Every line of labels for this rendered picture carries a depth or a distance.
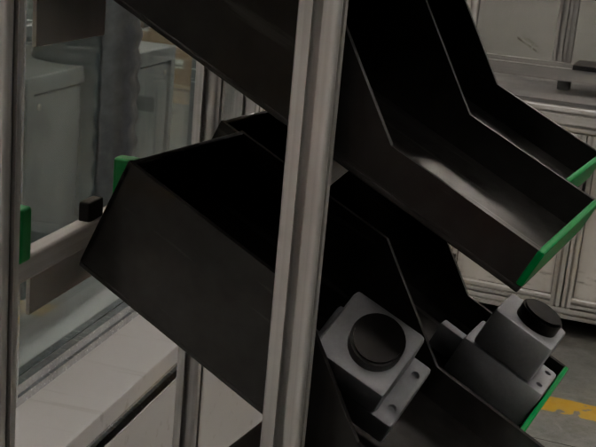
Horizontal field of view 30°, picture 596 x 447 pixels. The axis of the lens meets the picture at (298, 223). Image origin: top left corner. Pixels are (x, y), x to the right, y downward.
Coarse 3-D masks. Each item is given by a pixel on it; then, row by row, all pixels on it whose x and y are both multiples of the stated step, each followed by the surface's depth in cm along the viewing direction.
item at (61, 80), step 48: (48, 48) 141; (96, 48) 154; (144, 48) 170; (48, 96) 143; (96, 96) 156; (144, 96) 173; (192, 96) 193; (48, 144) 145; (96, 144) 159; (144, 144) 176; (48, 192) 147; (96, 192) 161; (96, 288) 167; (48, 336) 154
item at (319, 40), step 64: (0, 0) 55; (320, 0) 52; (0, 64) 56; (320, 64) 52; (0, 128) 57; (192, 128) 89; (320, 128) 52; (0, 192) 58; (320, 192) 53; (0, 256) 59; (320, 256) 55; (0, 320) 60; (0, 384) 61; (192, 384) 95
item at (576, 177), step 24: (432, 0) 80; (456, 0) 79; (456, 24) 80; (456, 48) 80; (480, 48) 79; (456, 72) 80; (480, 72) 80; (480, 96) 80; (504, 96) 79; (480, 120) 77; (504, 120) 80; (528, 120) 79; (528, 144) 78; (552, 144) 78; (576, 144) 78; (552, 168) 76; (576, 168) 78
